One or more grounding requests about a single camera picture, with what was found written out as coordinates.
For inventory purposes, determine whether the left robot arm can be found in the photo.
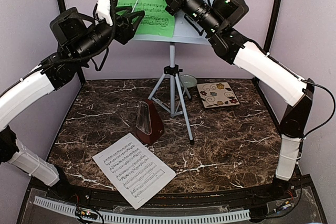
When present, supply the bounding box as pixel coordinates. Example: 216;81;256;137
1;6;145;201

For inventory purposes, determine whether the light blue music stand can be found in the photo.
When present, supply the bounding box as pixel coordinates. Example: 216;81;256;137
105;0;246;145

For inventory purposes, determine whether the black front rail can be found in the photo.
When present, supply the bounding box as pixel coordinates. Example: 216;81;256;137
31;176;302;210

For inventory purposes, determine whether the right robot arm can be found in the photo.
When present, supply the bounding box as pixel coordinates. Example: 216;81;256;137
165;0;317;200

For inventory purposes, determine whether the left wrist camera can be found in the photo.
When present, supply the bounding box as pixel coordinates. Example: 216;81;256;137
93;0;118;26

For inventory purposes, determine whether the small circuit board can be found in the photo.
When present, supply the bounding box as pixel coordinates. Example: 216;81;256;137
75;208;98;220

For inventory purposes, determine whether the floral square plate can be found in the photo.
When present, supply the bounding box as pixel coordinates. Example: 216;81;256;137
196;81;240;109

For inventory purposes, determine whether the white slotted cable duct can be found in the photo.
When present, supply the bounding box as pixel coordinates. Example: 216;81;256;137
33;196;250;223

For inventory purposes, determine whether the red wooden metronome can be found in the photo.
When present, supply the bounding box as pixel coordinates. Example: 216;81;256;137
136;99;164;145

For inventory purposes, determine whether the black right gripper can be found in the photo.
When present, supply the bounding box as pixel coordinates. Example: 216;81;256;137
156;0;224;35

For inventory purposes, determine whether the white sheet music page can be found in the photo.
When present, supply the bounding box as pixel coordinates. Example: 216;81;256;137
92;133;176;210

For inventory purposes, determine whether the celadon green bowl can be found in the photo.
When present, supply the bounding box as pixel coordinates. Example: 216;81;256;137
180;74;197;88

